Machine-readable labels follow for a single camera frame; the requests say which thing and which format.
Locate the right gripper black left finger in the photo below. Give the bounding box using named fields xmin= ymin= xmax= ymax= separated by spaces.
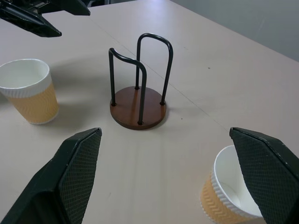
xmin=0 ymin=127 xmax=103 ymax=224

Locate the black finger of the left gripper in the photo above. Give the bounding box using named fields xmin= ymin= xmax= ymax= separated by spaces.
xmin=40 ymin=0 xmax=91 ymax=16
xmin=0 ymin=5 xmax=63 ymax=38

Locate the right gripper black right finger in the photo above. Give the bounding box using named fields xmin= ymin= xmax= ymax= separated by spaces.
xmin=229 ymin=127 xmax=299 ymax=224

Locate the orange white paper cup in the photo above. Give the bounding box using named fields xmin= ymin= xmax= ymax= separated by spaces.
xmin=0 ymin=58 xmax=59 ymax=125
xmin=200 ymin=145 xmax=264 ymax=224

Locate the wooden base wire cup holder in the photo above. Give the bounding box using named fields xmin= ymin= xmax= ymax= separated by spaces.
xmin=108 ymin=33 xmax=174 ymax=129

